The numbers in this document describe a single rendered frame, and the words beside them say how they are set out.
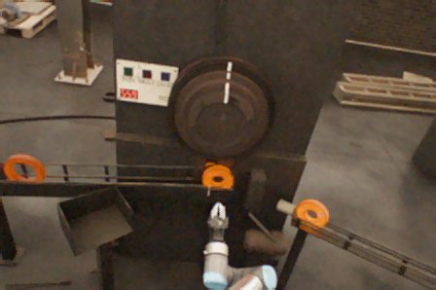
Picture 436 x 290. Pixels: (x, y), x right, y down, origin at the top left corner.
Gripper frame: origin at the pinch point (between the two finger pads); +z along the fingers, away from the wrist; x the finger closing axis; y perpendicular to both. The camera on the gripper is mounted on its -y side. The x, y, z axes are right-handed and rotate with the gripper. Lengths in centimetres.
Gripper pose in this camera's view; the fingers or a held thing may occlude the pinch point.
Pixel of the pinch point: (218, 206)
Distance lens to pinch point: 161.8
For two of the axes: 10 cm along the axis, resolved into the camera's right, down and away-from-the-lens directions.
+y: 1.5, -5.6, -8.1
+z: 0.4, -8.2, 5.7
